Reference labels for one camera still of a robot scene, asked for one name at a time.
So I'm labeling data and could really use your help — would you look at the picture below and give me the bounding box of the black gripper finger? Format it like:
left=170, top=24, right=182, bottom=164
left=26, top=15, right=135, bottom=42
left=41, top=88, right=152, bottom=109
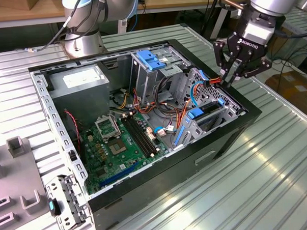
left=212, top=39, right=241, bottom=89
left=230, top=56, right=273, bottom=88

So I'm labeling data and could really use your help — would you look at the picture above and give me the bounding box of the orange power wire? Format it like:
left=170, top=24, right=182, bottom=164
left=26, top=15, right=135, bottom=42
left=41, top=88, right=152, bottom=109
left=173, top=75, right=225, bottom=131

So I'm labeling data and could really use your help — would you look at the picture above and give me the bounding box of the hard disk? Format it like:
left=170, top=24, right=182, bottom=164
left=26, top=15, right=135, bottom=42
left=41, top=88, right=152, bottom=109
left=172, top=98, right=227, bottom=148

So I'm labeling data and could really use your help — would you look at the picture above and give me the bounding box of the grey perforated disk bay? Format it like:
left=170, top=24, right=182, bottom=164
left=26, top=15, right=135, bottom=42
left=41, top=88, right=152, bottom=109
left=168, top=65, right=248, bottom=150

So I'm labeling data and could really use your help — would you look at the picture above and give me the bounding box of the black stand pole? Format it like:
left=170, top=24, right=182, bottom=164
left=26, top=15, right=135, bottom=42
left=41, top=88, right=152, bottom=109
left=201, top=0, right=230, bottom=41

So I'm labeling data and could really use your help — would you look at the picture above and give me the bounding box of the brown cardboard box on floor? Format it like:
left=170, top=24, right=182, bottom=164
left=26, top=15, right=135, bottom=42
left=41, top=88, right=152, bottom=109
left=265, top=71, right=307, bottom=116

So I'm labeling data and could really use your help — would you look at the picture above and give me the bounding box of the metal slat side table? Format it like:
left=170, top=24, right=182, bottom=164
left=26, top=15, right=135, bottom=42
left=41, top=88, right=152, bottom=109
left=276, top=5, right=307, bottom=45

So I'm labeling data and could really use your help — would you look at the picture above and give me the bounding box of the blue plastic drive latch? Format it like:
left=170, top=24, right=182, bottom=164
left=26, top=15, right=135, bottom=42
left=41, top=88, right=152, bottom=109
left=136, top=49, right=166, bottom=72

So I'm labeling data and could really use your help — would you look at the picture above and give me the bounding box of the wooden desk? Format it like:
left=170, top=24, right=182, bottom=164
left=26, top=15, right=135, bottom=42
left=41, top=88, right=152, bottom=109
left=0, top=0, right=253, bottom=30

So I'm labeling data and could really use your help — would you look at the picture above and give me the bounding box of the grey optical drive cage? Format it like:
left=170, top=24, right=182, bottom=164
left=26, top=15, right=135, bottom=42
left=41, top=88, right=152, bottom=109
left=129, top=46, right=194, bottom=104

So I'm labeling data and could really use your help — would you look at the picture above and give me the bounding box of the black RAM slot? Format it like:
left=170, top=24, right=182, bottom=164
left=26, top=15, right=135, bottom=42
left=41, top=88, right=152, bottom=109
left=127, top=114, right=158, bottom=157
left=122, top=114, right=152, bottom=159

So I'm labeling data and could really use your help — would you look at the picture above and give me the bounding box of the black open PC case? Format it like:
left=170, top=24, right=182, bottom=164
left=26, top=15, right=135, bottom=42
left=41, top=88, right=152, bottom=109
left=26, top=35, right=268, bottom=230

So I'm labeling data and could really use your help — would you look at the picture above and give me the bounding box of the metal socket cover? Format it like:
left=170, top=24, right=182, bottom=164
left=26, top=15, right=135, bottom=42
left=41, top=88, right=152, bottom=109
left=94, top=115, right=121, bottom=142

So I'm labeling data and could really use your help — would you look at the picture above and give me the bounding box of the green motherboard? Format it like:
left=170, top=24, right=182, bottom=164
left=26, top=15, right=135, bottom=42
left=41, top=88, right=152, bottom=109
left=78, top=110, right=172, bottom=196

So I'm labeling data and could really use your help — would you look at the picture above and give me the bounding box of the CPU socket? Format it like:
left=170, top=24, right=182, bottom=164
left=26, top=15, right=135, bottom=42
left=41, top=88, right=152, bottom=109
left=107, top=138, right=129, bottom=156

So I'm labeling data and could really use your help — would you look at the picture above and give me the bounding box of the grey power supply unit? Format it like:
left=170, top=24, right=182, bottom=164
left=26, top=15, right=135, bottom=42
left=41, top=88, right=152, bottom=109
left=47, top=64, right=111, bottom=130

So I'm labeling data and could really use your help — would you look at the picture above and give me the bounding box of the blue expansion slot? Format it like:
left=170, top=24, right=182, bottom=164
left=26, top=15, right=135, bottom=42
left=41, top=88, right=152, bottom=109
left=98, top=160, right=141, bottom=188

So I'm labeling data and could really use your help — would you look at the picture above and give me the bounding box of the black latch blue tab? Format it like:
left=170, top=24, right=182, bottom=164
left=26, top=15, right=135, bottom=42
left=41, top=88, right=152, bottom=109
left=46, top=197, right=62, bottom=217

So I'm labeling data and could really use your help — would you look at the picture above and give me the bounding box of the grey parts rack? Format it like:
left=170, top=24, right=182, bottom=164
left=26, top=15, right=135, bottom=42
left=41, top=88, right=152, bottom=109
left=0, top=134, right=53, bottom=230

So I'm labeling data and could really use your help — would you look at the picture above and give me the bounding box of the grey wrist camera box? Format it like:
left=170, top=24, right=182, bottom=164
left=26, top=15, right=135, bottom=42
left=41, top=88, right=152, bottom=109
left=240, top=11, right=278, bottom=47

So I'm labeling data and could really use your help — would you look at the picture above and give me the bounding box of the black floor cable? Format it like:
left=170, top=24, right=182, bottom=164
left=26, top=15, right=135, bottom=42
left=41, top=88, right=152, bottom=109
left=275, top=49, right=307, bottom=90

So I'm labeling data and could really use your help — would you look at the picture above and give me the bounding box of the blue data wire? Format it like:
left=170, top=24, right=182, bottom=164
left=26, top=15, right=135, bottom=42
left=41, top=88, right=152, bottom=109
left=188, top=69, right=210, bottom=109

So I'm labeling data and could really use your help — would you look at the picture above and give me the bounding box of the black cable bundle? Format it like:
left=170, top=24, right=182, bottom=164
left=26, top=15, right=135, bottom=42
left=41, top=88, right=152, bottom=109
left=153, top=75, right=186, bottom=117

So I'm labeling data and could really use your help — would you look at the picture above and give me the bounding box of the red orange wire bundle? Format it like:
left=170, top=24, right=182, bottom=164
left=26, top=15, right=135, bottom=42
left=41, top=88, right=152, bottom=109
left=130, top=87, right=158, bottom=116

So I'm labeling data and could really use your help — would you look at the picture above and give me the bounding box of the small blue wire white plug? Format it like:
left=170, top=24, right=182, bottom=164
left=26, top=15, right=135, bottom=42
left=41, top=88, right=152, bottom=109
left=154, top=125, right=175, bottom=138

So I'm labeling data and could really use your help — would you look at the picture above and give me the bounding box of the yellow wire bundle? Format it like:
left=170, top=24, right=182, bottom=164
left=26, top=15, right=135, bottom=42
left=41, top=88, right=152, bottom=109
left=116, top=92, right=131, bottom=110

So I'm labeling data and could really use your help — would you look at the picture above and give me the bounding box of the black case fan red wire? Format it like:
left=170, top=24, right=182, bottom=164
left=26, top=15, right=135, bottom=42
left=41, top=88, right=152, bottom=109
left=64, top=109, right=82, bottom=160

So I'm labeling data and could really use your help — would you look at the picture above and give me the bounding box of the black cable silver connector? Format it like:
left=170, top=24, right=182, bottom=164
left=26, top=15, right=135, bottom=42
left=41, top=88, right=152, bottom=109
left=12, top=0, right=109, bottom=54

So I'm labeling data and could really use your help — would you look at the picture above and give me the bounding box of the metal card retention bracket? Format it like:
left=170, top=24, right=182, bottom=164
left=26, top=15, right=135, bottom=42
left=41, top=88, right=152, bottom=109
left=44, top=174, right=92, bottom=230

